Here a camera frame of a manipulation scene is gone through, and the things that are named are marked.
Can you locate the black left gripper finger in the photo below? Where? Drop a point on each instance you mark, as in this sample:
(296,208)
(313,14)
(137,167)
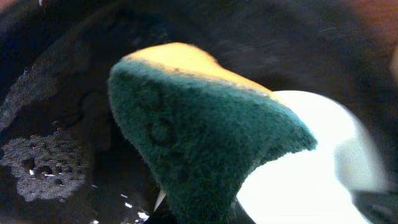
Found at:
(377,207)

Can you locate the mint green plate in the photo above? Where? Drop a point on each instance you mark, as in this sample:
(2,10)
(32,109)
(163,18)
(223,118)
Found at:
(317,186)

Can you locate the green yellow sponge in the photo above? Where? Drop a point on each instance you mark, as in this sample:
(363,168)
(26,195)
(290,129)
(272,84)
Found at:
(200,128)

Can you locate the black round tray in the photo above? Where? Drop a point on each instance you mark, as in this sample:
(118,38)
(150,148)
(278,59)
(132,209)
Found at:
(56,55)

